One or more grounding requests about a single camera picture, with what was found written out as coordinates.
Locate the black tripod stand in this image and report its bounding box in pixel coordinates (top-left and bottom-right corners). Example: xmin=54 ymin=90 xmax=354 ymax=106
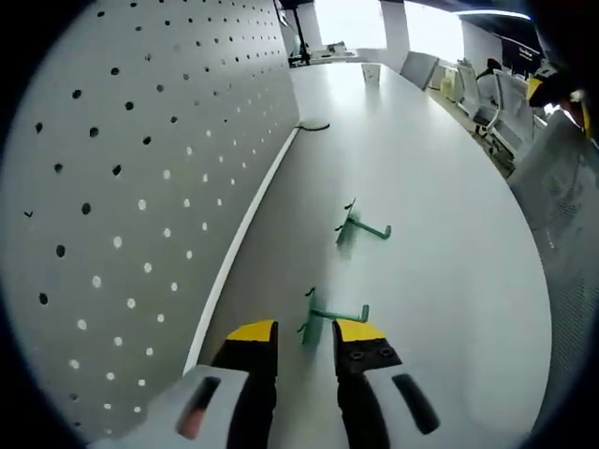
xmin=279 ymin=3 xmax=313 ymax=67

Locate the green hook assembly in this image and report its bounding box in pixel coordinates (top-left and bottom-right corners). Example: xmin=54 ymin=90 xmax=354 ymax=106
xmin=334 ymin=196 xmax=393 ymax=249
xmin=298 ymin=286 xmax=371 ymax=347

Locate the black wall screen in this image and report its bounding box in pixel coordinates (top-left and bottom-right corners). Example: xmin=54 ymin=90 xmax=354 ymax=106
xmin=501 ymin=31 xmax=545 ymax=76

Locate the grey mesh office chair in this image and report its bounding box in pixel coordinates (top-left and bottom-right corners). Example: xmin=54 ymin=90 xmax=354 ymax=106
xmin=507 ymin=111 xmax=599 ymax=413

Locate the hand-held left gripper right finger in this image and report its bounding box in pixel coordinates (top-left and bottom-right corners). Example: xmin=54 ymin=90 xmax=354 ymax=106
xmin=331 ymin=319 xmax=492 ymax=448

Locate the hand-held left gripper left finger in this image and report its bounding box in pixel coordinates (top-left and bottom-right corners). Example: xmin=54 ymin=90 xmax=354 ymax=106
xmin=91 ymin=319 xmax=280 ymax=448

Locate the white office chair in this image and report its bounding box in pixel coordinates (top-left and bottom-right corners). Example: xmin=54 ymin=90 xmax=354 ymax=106
xmin=475 ymin=69 xmax=537 ymax=163
xmin=400 ymin=50 xmax=440 ymax=91
xmin=453 ymin=60 xmax=486 ymax=118

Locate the white perforated mounting plate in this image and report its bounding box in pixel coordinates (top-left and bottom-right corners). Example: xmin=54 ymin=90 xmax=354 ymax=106
xmin=2 ymin=0 xmax=331 ymax=443

